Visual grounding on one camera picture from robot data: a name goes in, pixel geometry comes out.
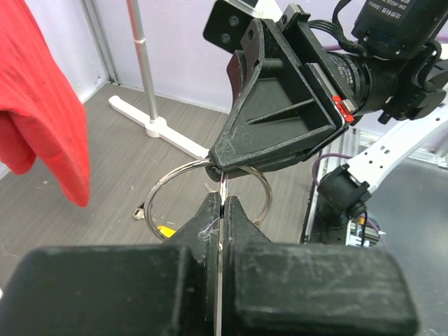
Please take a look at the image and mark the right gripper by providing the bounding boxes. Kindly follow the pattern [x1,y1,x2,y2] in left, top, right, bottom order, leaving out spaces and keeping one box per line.
[209,3,357,166]

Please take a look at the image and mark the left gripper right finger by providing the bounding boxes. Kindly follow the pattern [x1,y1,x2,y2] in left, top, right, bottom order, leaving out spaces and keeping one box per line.
[222,197,419,335]

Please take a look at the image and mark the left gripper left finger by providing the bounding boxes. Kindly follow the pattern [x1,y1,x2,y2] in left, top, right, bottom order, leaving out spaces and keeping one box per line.
[0,191,223,336]

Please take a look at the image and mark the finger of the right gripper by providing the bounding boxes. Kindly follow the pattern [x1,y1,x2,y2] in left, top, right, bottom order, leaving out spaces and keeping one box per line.
[205,148,315,178]

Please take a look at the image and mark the metal keyring with keys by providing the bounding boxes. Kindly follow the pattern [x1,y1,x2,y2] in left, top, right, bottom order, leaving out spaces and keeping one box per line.
[143,159,273,335]

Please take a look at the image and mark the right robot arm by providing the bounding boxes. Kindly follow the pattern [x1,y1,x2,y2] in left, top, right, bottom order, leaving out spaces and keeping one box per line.
[203,1,447,247]

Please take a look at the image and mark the yellow tag key right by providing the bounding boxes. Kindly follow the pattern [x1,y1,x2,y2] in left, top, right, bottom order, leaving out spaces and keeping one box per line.
[132,206,176,241]

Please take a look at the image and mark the white metal clothes rack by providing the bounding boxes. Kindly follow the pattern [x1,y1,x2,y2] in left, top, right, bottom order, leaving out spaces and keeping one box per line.
[108,0,209,160]

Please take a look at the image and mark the red cloth on hanger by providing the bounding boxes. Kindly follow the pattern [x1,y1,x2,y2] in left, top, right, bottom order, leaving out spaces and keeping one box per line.
[1,1,90,207]

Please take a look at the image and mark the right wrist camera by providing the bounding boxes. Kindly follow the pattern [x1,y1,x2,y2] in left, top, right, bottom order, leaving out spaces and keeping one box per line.
[202,0,281,53]

